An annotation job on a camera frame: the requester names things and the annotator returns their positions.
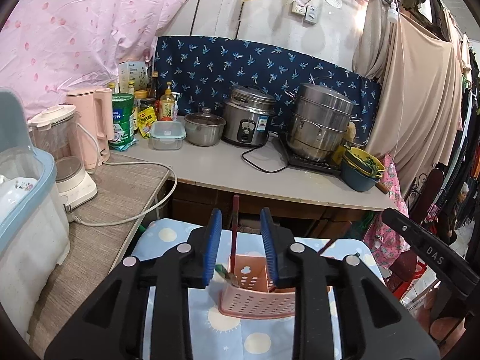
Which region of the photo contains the maroon chopstick single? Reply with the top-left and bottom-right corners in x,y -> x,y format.
317,221 -> 352,255

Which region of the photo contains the green chopstick group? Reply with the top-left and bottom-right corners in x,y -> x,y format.
215,264 -> 239,288

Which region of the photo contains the dark maroon chopstick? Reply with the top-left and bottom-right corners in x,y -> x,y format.
229,194 -> 240,274

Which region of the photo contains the pink perforated utensil holder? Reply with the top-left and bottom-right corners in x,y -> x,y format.
218,254 -> 295,320

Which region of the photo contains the blue planet pattern tablecloth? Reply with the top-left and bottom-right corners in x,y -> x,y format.
132,219 -> 383,359

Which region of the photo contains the pink floral hanging garment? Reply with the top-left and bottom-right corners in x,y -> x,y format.
362,154 -> 412,271

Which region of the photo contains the blue bowl stack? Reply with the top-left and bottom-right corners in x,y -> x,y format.
340,147 -> 386,193

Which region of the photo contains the clear food container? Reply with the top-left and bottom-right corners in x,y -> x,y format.
149,121 -> 186,150

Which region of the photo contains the small steel lidded pot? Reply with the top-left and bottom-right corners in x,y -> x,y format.
184,107 -> 226,147

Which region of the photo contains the stacked steel steamer pot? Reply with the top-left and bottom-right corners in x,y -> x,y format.
285,84 -> 360,162

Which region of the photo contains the white dish drainer bin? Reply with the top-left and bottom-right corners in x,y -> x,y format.
1,89 -> 70,341

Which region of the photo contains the beige curtain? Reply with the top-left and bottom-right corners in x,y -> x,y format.
352,0 -> 462,192

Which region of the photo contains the steel rice cooker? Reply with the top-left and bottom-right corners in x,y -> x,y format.
222,85 -> 275,148

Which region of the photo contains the yellow soap bottle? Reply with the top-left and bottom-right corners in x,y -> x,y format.
158,82 -> 175,121

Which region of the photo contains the green tin can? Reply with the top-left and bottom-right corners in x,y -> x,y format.
109,94 -> 134,151

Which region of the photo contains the pink electric kettle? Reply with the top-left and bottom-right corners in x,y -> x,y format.
66,87 -> 114,172

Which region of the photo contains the white blender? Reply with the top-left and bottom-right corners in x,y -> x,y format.
28,104 -> 98,212

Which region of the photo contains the navy floral backsplash cloth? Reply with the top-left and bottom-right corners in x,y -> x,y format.
154,36 -> 382,146

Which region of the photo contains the pink dotted curtain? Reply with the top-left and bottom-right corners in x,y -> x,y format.
1,0 -> 188,118

